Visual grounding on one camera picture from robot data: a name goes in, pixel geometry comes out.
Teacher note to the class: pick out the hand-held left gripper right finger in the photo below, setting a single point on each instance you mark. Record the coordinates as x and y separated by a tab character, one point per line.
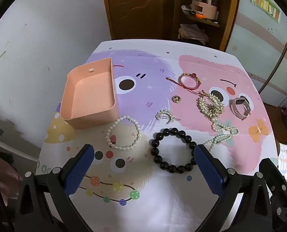
211	171

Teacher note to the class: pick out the folded beige cloths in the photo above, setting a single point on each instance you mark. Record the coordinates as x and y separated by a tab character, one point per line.
191	32

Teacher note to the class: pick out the round gold button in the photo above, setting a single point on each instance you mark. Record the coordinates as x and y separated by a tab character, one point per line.
177	99

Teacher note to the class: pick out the crescent rhinestone hair clip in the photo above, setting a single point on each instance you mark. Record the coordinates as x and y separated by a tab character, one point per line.
163	113

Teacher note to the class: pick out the brown wooden shelf cabinet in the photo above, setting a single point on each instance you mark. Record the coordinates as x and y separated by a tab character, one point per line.
230	29

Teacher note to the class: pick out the checked white cloth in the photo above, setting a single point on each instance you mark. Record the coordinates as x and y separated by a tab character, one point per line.
282	159

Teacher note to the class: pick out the pink desktop organizer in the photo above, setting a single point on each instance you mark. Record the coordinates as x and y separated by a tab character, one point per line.
203	7

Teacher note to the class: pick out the wall poster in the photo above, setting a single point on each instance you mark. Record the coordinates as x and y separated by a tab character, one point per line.
266	4

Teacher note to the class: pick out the pale blue wardrobe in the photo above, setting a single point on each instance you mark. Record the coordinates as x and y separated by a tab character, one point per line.
254	53

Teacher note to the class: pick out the pink plastic storage box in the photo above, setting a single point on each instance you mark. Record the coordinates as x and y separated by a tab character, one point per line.
90	96

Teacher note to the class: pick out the brown wooden door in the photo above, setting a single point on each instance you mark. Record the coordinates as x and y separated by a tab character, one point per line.
138	9

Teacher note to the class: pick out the small orange object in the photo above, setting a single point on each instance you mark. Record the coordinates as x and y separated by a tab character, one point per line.
199	16

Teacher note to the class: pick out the cartoon printed tablecloth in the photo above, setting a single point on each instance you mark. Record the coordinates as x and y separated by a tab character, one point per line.
157	65

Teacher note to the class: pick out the gold rhinestone hair claw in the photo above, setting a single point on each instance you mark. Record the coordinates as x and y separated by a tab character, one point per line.
213	111

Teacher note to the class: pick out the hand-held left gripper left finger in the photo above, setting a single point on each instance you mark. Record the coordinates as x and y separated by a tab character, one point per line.
78	171

